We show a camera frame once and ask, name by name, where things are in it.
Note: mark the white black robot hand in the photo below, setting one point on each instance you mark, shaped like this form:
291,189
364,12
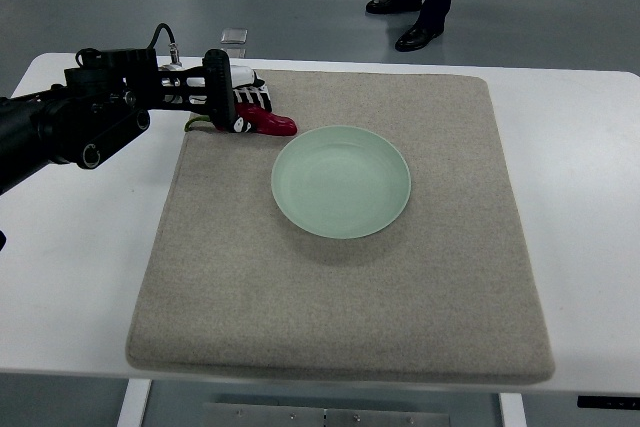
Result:
252,102

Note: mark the red chili pepper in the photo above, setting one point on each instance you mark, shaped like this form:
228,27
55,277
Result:
270,123

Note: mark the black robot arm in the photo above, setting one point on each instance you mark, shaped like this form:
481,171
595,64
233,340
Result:
103,105

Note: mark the pale green plate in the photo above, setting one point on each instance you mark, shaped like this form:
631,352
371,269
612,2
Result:
341,182

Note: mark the clear floor socket cover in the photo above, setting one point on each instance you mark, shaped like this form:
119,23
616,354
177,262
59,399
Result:
234,35

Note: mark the beige felt mat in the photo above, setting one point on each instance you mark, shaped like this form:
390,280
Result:
391,251

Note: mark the white table leg left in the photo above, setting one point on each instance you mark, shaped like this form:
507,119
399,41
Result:
133,407

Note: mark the white table leg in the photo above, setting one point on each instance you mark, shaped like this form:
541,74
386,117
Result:
133,407
512,410

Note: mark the white table leg right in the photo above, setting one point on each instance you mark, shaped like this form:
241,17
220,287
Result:
512,410

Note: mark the black table control panel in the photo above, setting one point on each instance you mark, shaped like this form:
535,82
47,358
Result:
608,402

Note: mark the metal base plate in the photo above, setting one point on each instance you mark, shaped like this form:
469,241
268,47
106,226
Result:
227,414

